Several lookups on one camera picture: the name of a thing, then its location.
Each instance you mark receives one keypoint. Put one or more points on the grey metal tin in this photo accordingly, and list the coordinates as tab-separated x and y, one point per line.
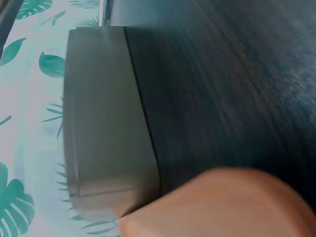
103	118

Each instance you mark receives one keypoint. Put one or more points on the person's left hand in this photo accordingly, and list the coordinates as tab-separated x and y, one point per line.
222	207

